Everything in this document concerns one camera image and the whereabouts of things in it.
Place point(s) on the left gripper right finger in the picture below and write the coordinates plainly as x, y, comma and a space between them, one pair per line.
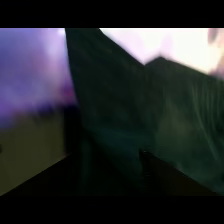
166, 181

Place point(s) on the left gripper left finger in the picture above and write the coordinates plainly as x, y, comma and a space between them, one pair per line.
56, 180

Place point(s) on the dark green garment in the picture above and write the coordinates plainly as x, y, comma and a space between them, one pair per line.
116, 100

